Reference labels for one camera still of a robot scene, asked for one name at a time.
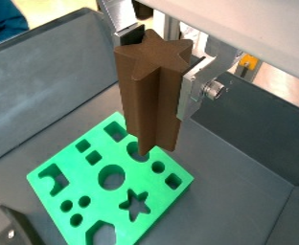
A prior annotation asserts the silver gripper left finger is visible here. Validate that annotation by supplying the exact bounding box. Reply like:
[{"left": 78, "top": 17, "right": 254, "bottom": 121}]
[{"left": 98, "top": 0, "right": 145, "bottom": 46}]

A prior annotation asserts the brown star-shaped peg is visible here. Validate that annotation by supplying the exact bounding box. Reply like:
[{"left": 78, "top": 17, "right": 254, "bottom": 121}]
[{"left": 114, "top": 30, "right": 194, "bottom": 155}]

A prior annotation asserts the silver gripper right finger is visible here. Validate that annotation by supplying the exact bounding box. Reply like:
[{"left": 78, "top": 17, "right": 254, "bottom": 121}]
[{"left": 177, "top": 35, "right": 242, "bottom": 121}]

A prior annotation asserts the grey metal tray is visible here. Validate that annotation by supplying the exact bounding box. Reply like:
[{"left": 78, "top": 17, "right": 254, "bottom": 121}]
[{"left": 0, "top": 9, "right": 299, "bottom": 245}]

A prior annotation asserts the blue clothed person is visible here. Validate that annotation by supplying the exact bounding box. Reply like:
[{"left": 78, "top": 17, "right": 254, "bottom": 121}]
[{"left": 0, "top": 0, "right": 30, "bottom": 42}]

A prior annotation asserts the yellow black fixture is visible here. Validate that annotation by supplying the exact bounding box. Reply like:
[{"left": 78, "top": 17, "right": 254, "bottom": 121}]
[{"left": 236, "top": 54, "right": 258, "bottom": 78}]

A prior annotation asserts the green shape-sorter board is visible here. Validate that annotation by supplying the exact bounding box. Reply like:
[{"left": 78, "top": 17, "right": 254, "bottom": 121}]
[{"left": 27, "top": 113, "right": 194, "bottom": 245}]

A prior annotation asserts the black bracket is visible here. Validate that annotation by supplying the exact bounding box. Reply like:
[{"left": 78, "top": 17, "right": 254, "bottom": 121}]
[{"left": 0, "top": 205, "right": 46, "bottom": 245}]

